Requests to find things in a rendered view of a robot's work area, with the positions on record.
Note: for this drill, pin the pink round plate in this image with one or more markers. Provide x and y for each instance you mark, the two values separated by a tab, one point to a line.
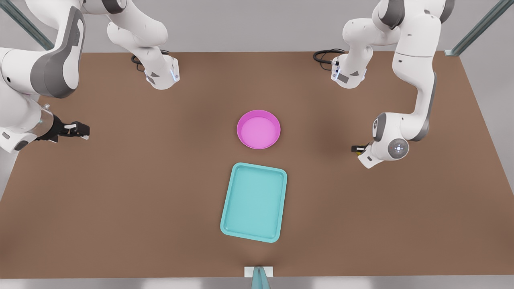
258	130

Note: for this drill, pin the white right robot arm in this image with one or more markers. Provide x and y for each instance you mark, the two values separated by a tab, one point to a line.
60	60

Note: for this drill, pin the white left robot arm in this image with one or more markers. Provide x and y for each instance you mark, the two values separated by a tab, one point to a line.
415	80

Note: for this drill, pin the teal rectangular tray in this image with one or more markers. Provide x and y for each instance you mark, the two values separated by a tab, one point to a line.
254	202

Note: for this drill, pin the silver frame post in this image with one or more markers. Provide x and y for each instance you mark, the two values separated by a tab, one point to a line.
259	276
478	29
28	24

